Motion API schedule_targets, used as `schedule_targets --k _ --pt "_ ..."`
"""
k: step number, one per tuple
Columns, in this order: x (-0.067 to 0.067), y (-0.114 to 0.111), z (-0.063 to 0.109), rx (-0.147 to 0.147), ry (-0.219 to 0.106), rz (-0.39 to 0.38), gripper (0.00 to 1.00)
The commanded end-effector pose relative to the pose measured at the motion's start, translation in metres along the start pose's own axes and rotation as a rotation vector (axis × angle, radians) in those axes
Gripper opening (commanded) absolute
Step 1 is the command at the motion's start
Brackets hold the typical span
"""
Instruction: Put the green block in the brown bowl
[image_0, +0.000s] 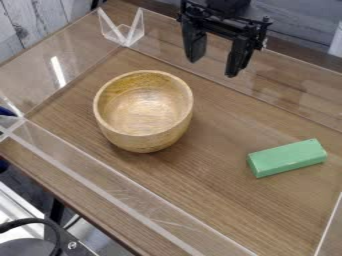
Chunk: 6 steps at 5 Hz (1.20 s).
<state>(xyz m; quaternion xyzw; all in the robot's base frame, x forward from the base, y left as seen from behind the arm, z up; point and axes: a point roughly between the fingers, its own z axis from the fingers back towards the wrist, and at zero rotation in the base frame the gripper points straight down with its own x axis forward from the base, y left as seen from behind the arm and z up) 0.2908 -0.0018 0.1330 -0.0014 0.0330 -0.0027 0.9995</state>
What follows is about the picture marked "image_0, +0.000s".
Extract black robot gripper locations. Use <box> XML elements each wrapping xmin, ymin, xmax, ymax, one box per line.
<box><xmin>178</xmin><ymin>0</ymin><xmax>273</xmax><ymax>78</ymax></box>

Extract green rectangular block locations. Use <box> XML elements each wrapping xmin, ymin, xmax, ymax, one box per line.
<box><xmin>247</xmin><ymin>139</ymin><xmax>328</xmax><ymax>178</ymax></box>

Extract light brown wooden bowl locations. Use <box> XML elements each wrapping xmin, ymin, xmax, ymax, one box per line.
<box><xmin>92</xmin><ymin>70</ymin><xmax>194</xmax><ymax>153</ymax></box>

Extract clear acrylic tray walls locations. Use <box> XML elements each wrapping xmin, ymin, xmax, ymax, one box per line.
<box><xmin>0</xmin><ymin>1</ymin><xmax>342</xmax><ymax>256</ymax></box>

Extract blue object at left edge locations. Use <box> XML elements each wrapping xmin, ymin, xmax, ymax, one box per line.
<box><xmin>0</xmin><ymin>106</ymin><xmax>16</xmax><ymax>116</ymax></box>

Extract black table leg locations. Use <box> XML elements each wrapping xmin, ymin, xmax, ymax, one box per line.
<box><xmin>50</xmin><ymin>199</ymin><xmax>66</xmax><ymax>225</ymax></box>

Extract clear acrylic corner bracket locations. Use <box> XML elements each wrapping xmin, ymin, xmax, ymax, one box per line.
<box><xmin>96</xmin><ymin>8</ymin><xmax>145</xmax><ymax>47</ymax></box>

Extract metal bracket with screw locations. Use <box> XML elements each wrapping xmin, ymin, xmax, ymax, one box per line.
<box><xmin>43</xmin><ymin>219</ymin><xmax>99</xmax><ymax>256</ymax></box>

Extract black cable loop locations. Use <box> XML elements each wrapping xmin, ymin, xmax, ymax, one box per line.
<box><xmin>0</xmin><ymin>217</ymin><xmax>64</xmax><ymax>256</ymax></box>

